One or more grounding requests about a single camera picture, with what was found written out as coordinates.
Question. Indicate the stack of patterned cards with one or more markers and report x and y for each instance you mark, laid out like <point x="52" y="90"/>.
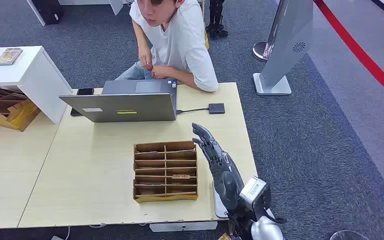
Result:
<point x="9" y="56"/>

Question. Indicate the person's left forearm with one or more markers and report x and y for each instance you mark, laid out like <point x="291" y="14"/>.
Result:
<point x="183" y="78"/>

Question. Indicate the person's right hand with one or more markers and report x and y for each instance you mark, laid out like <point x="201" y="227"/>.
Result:
<point x="146" y="59"/>

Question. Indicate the brown and yellow cardboard organizer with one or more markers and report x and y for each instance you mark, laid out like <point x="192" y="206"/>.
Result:
<point x="19" y="119"/>

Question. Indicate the chrome stanchion post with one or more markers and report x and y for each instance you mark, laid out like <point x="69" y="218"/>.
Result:
<point x="259" y="51"/>

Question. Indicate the yellow floor tape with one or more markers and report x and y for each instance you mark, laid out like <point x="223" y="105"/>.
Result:
<point x="207" y="41"/>

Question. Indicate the grey laptop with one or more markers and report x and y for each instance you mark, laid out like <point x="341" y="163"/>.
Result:
<point x="128" y="106"/>

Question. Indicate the black computer case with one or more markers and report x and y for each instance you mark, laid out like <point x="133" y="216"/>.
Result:
<point x="47" y="11"/>

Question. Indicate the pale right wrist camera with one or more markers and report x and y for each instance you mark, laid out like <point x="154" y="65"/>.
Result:
<point x="254" y="190"/>

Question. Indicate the transparent round dome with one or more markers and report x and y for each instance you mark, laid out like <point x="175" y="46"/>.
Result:
<point x="349" y="236"/>

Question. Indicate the long red strip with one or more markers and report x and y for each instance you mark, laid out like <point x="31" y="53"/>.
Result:
<point x="361" y="54"/>

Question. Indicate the black robot feet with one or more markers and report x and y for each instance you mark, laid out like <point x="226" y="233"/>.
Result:
<point x="216" y="20"/>

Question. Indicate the grey kiosk stand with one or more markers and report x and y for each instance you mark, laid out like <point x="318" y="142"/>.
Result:
<point x="288" y="39"/>

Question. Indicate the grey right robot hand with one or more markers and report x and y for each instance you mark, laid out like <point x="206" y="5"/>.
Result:
<point x="225" y="179"/>

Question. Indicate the person's left hand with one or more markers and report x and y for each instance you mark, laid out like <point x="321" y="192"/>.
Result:
<point x="161" y="72"/>

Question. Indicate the person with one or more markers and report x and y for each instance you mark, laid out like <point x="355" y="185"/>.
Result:
<point x="178" y="39"/>

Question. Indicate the person's right forearm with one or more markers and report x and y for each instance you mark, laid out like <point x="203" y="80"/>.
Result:
<point x="142" y="43"/>

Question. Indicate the small black box device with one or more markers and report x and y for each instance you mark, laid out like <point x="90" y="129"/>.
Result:
<point x="216" y="108"/>

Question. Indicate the white table frame bar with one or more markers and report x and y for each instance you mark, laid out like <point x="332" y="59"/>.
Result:
<point x="181" y="226"/>

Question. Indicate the white cabinet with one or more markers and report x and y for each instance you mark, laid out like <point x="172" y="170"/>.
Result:
<point x="36" y="79"/>

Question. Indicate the brown cardboard card organizer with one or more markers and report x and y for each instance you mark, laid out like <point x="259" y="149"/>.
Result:
<point x="165" y="167"/>

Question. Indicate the white desk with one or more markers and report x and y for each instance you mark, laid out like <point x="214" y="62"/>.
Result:
<point x="36" y="13"/>

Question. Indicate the black smartphone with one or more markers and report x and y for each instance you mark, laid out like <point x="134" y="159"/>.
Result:
<point x="85" y="91"/>

